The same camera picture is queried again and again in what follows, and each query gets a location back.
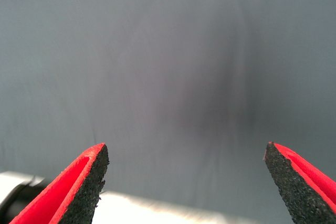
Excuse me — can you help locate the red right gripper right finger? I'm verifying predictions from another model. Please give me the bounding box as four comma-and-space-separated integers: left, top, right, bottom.
263, 142, 336, 224

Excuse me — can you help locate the dark grey table cloth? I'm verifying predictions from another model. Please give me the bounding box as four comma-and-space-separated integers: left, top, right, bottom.
0, 0, 336, 224

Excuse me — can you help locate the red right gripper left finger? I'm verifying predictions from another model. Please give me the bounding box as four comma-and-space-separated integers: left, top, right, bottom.
9, 142, 110, 224

